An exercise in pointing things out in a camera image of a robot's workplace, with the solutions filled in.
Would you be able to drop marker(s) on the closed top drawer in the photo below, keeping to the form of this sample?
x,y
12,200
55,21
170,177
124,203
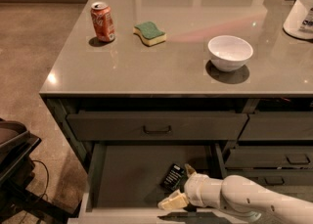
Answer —
x,y
186,126

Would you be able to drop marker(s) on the white plastic tub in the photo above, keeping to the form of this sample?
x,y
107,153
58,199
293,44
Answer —
x,y
299,22

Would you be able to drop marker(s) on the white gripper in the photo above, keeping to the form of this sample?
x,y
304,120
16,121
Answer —
x,y
195,188

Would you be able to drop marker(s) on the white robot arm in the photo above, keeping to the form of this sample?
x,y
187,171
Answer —
x,y
239,197

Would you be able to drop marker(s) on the green and yellow sponge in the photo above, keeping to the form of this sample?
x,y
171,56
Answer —
x,y
149,34

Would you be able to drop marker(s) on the open middle drawer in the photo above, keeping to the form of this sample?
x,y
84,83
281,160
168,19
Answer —
x,y
123,186

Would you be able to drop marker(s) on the black rxbar chocolate wrapper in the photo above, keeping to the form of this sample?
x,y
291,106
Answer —
x,y
172,179

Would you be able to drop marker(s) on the right top drawer front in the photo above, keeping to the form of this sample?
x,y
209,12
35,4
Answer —
x,y
278,126

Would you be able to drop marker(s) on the black top drawer handle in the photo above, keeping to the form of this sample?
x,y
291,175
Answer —
x,y
161,131

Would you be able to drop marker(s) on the white bowl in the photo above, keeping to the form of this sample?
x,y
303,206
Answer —
x,y
229,53

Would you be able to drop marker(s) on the orange soda can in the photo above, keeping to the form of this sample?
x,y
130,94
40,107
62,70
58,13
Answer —
x,y
102,21

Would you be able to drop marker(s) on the right middle drawer front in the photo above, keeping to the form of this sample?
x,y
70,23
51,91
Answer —
x,y
270,157

